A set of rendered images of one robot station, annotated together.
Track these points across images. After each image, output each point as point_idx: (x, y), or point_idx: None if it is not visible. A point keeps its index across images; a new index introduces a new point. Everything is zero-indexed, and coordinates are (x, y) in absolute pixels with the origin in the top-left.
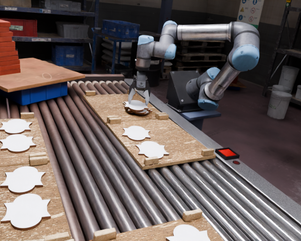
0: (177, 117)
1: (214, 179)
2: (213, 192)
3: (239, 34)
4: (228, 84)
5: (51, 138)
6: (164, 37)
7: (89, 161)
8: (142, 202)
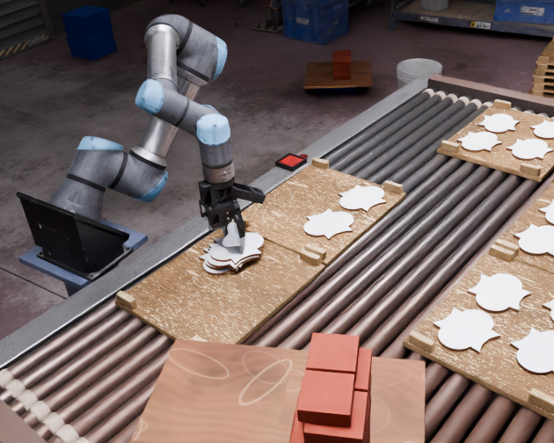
0: (199, 225)
1: (362, 158)
2: (388, 155)
3: (191, 32)
4: None
5: (426, 300)
6: (195, 105)
7: (437, 237)
8: (455, 183)
